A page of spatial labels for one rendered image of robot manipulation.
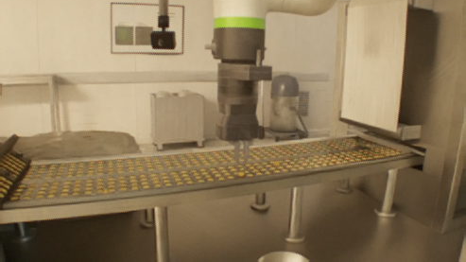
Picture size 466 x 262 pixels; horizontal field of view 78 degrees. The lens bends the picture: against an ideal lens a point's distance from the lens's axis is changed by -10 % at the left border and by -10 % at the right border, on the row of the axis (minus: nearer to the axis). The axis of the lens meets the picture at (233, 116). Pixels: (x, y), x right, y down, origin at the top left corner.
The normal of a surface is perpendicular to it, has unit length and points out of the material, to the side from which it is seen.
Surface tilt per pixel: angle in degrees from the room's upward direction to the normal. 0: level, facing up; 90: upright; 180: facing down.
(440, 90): 90
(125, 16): 90
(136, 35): 90
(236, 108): 99
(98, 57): 90
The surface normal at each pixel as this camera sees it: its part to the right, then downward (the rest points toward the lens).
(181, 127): 0.36, 0.18
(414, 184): -0.93, 0.04
